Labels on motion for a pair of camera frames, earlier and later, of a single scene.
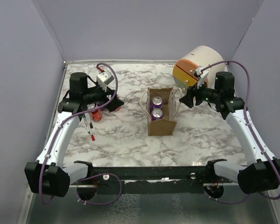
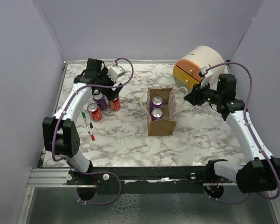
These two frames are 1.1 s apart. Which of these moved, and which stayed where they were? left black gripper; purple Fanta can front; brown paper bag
Moved: left black gripper
Stayed: brown paper bag; purple Fanta can front
